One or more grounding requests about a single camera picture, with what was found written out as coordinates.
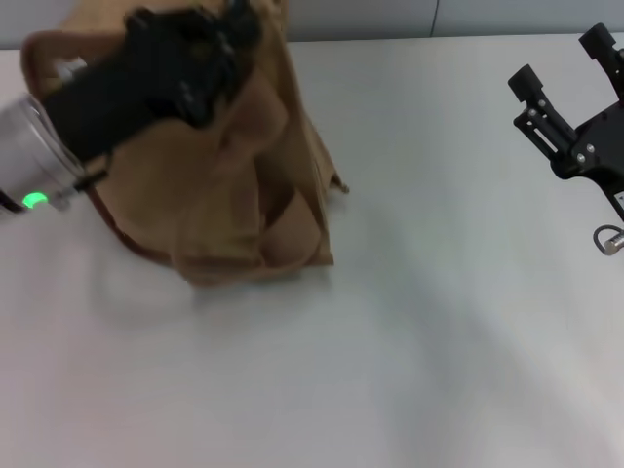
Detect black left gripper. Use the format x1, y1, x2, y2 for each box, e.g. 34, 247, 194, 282
43, 0, 262, 162

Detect grey cable with silver plug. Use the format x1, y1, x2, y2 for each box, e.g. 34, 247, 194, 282
593, 222, 624, 255

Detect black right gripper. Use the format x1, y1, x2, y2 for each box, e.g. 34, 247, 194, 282
506, 22, 624, 220

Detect khaki canvas food bag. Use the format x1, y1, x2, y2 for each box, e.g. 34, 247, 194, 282
19, 0, 351, 289

